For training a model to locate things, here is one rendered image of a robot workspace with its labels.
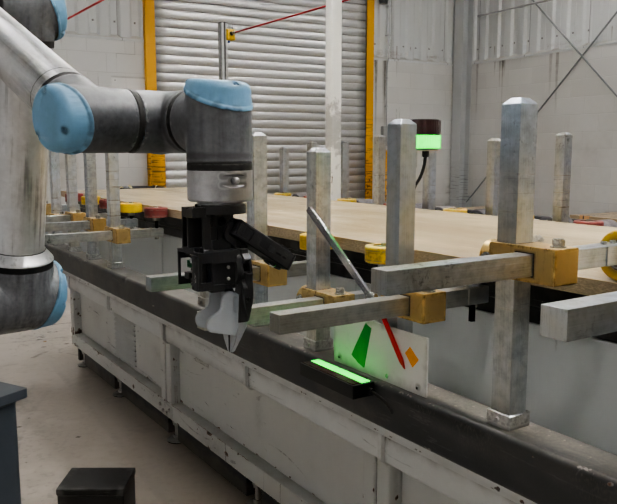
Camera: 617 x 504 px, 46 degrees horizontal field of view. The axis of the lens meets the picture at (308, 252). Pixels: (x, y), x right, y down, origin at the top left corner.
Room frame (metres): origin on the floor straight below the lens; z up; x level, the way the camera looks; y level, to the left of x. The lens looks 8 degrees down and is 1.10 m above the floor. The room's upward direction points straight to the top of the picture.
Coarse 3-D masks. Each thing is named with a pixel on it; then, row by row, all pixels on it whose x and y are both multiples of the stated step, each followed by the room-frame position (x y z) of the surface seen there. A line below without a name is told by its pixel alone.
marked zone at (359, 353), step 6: (366, 324) 1.28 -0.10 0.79; (366, 330) 1.28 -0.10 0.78; (360, 336) 1.30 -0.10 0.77; (366, 336) 1.28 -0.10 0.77; (360, 342) 1.30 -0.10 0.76; (366, 342) 1.28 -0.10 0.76; (354, 348) 1.31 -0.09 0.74; (360, 348) 1.30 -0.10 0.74; (366, 348) 1.28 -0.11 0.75; (354, 354) 1.31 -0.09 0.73; (360, 354) 1.30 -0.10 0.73; (366, 354) 1.28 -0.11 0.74; (360, 360) 1.30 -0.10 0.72
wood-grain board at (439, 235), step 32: (64, 192) 3.67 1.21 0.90; (128, 192) 3.58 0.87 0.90; (160, 192) 3.58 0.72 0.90; (288, 224) 2.00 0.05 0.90; (352, 224) 2.00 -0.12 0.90; (384, 224) 2.00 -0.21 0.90; (416, 224) 2.00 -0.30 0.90; (448, 224) 2.00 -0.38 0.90; (480, 224) 2.00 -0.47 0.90; (544, 224) 2.00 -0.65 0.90; (576, 224) 2.00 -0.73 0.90; (416, 256) 1.48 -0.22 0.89; (448, 256) 1.40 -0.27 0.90; (576, 288) 1.16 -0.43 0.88; (608, 288) 1.11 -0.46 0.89
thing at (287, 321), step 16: (448, 288) 1.27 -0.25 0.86; (464, 288) 1.27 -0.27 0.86; (480, 288) 1.28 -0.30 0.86; (336, 304) 1.13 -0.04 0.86; (352, 304) 1.13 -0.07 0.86; (368, 304) 1.14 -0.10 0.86; (384, 304) 1.16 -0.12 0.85; (400, 304) 1.18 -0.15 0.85; (448, 304) 1.24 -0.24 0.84; (464, 304) 1.26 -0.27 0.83; (272, 320) 1.07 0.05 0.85; (288, 320) 1.06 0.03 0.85; (304, 320) 1.08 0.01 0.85; (320, 320) 1.09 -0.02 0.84; (336, 320) 1.11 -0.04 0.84; (352, 320) 1.13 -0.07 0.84; (368, 320) 1.14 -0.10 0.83
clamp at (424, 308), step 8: (408, 296) 1.19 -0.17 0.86; (416, 296) 1.17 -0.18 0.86; (424, 296) 1.16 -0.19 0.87; (432, 296) 1.17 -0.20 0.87; (440, 296) 1.18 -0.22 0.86; (416, 304) 1.17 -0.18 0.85; (424, 304) 1.16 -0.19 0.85; (432, 304) 1.17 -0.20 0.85; (440, 304) 1.18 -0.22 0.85; (416, 312) 1.17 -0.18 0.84; (424, 312) 1.16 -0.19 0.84; (432, 312) 1.17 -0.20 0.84; (440, 312) 1.18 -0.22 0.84; (416, 320) 1.17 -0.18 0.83; (424, 320) 1.16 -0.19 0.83; (432, 320) 1.17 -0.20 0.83; (440, 320) 1.18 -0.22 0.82
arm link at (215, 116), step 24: (192, 96) 0.98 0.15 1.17; (216, 96) 0.97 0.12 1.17; (240, 96) 0.99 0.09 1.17; (192, 120) 0.99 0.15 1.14; (216, 120) 0.97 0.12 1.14; (240, 120) 0.99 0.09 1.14; (192, 144) 0.99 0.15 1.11; (216, 144) 0.97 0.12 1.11; (240, 144) 0.99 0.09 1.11; (192, 168) 0.99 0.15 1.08; (216, 168) 0.97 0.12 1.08; (240, 168) 0.99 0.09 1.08
